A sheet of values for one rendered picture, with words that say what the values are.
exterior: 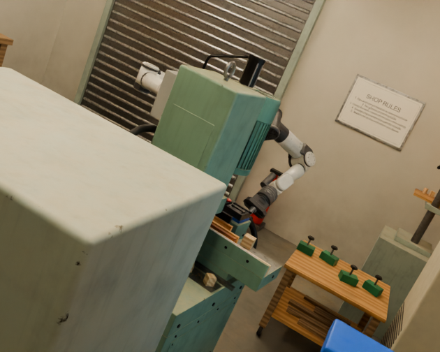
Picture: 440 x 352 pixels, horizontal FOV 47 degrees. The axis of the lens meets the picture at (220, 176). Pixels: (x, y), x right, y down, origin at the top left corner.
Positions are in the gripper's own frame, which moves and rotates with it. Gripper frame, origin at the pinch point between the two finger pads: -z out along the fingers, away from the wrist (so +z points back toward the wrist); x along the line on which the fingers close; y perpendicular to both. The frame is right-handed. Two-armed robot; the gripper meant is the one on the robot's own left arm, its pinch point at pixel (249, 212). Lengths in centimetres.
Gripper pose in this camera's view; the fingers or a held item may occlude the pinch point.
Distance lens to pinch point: 239.8
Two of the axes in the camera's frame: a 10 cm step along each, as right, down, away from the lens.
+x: -7.3, -6.6, 1.6
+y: 3.3, -5.5, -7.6
